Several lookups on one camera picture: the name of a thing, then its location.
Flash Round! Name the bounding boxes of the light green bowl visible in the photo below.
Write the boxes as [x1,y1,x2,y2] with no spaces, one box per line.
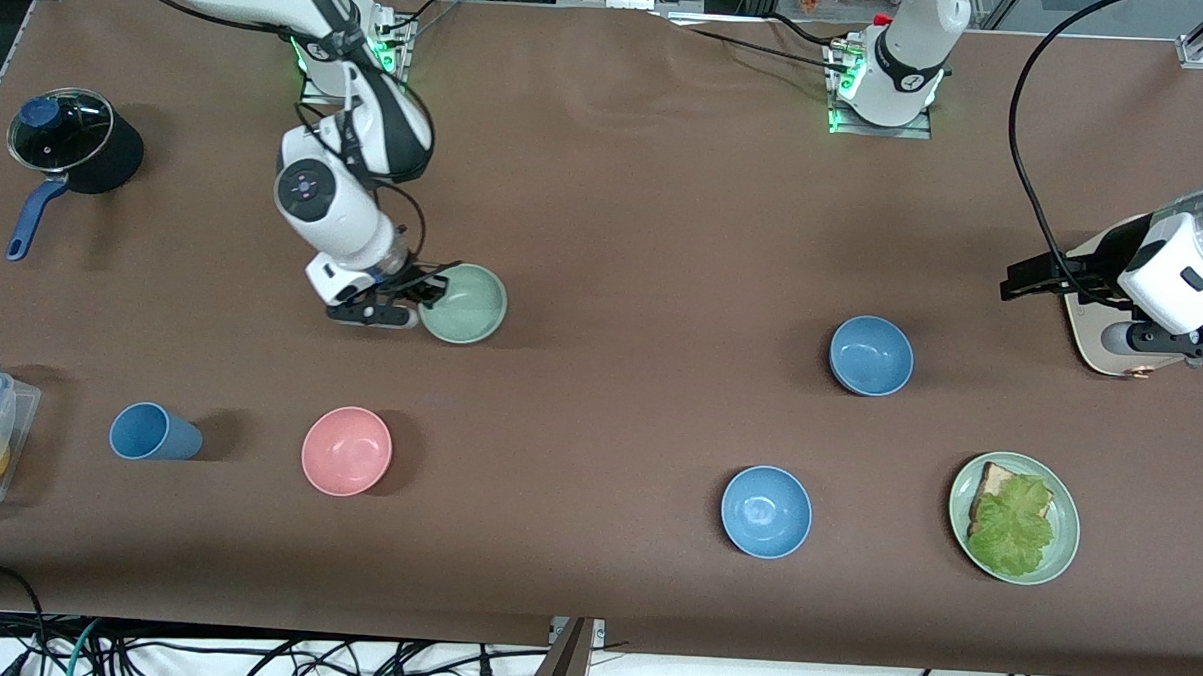
[417,262,510,347]

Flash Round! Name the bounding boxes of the blue bowl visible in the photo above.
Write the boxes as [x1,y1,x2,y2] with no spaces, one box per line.
[827,314,916,399]
[719,464,815,561]

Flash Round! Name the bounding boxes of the pink bowl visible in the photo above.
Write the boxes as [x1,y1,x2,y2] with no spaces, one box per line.
[300,405,395,499]

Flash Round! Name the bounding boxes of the cream white toaster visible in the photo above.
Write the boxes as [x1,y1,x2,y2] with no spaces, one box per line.
[1058,226,1182,380]

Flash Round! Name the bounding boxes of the toasted bread slice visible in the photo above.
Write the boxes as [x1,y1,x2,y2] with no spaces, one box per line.
[968,461,1056,540]

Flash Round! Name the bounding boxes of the blue plastic cup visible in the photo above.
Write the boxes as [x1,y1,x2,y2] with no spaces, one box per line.
[108,401,205,463]

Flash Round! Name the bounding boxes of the light green plate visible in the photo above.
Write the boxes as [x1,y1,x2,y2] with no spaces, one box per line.
[945,450,1084,588]

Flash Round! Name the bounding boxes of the green lettuce leaf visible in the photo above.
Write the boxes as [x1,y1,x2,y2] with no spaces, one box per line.
[965,473,1058,580]

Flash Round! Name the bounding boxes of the glass lid with blue knob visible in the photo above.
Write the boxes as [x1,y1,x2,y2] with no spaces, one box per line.
[5,85,116,175]

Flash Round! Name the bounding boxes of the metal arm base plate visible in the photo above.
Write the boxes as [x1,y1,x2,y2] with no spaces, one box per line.
[827,36,938,140]
[299,12,414,109]

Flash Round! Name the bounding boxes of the black pot with blue handle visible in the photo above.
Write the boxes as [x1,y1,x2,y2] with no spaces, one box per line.
[2,85,148,267]

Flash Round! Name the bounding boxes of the black table cable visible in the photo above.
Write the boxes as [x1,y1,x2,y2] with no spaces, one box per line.
[661,15,854,78]
[767,12,839,52]

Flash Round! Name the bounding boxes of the grey metal post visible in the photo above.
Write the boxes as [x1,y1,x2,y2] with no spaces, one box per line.
[525,616,608,676]

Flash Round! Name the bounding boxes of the teal floor cable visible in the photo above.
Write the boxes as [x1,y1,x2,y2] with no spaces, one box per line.
[64,618,104,676]

